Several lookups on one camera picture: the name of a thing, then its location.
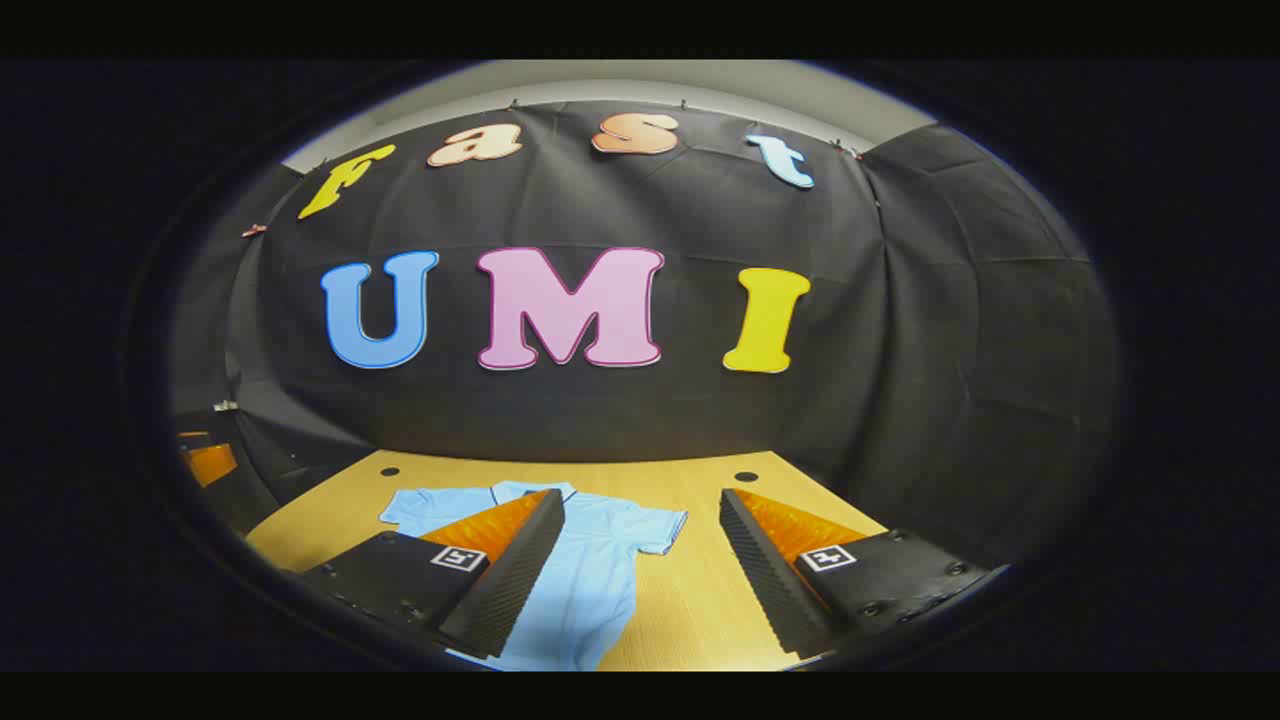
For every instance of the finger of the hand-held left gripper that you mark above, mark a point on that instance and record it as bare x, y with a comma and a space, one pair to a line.
208, 463

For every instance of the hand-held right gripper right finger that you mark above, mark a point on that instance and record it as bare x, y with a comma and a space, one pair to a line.
765, 580

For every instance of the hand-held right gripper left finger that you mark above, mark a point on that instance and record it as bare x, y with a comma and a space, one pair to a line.
505, 585

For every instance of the light blue T-shirt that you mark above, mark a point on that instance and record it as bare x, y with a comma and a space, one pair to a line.
590, 570

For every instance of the black backdrop cloth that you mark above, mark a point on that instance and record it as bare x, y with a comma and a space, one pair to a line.
600, 420

